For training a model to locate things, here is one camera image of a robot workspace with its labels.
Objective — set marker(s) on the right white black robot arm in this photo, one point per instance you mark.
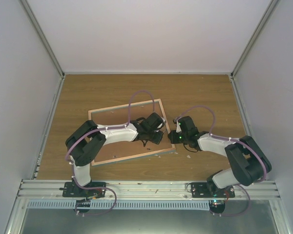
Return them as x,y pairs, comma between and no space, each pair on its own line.
248,163

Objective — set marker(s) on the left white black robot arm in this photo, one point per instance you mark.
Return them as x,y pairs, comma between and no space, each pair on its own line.
86,142

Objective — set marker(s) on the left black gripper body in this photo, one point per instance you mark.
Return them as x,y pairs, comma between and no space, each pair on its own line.
155,139

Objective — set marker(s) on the grey slotted cable duct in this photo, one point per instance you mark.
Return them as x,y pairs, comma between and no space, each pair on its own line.
120,204

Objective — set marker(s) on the left aluminium corner post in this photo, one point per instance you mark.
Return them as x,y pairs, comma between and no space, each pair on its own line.
33,20

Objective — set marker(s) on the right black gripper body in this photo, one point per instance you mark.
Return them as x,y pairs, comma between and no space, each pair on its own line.
175,140

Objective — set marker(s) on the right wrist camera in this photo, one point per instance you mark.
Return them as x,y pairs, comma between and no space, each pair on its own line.
178,125

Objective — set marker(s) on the aluminium corner post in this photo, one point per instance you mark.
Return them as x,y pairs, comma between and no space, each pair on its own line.
259,28
33,20

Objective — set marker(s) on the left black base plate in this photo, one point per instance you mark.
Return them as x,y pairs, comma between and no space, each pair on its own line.
71,189

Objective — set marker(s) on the right aluminium corner post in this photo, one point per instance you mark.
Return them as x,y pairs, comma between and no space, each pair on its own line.
259,28

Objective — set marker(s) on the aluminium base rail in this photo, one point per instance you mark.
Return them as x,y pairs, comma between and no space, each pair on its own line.
140,190

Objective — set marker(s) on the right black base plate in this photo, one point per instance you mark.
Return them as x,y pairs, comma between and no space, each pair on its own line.
202,190

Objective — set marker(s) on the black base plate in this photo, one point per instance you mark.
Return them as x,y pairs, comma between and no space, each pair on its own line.
202,190
71,189

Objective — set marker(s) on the blue wooden picture frame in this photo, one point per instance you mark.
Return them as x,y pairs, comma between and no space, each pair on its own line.
129,150

